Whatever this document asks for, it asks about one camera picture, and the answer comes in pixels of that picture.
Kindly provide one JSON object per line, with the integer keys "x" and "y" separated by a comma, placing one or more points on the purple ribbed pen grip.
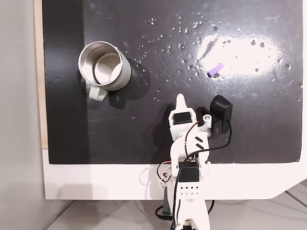
{"x": 215, "y": 69}

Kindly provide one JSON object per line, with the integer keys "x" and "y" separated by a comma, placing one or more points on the black oval camera box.
{"x": 221, "y": 109}

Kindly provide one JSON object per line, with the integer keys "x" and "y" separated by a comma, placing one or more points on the grey table clamp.
{"x": 165, "y": 203}

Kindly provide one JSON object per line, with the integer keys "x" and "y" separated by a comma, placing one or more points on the black table mat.
{"x": 134, "y": 134}

